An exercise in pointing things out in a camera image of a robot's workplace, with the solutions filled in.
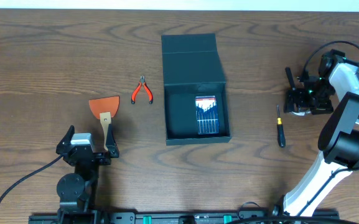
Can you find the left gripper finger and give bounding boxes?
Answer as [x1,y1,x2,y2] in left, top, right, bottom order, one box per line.
[105,124,117,151]
[56,125,75,153]

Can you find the small black-handled claw hammer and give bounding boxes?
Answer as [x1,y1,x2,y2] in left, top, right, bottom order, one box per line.
[284,67,310,116]

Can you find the black yellow screwdriver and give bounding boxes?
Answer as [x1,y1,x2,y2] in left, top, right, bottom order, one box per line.
[276,105,286,148]

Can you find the precision screwdriver set case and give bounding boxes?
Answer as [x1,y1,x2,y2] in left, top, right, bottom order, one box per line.
[195,96,220,135]

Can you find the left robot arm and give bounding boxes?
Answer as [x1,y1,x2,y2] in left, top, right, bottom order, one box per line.
[56,124,119,213]

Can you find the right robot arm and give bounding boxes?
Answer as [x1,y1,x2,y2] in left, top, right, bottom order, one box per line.
[273,49,359,217]

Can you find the dark green open box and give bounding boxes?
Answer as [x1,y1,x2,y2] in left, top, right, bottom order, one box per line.
[161,34,231,146]

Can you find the orange scraper wooden handle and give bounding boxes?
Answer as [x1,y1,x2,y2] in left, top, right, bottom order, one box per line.
[88,96,119,151]

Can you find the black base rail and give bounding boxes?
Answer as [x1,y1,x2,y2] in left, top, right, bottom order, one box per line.
[28,208,340,224]

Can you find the red-handled pliers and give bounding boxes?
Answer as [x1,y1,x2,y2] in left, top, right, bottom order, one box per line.
[131,75,154,105]

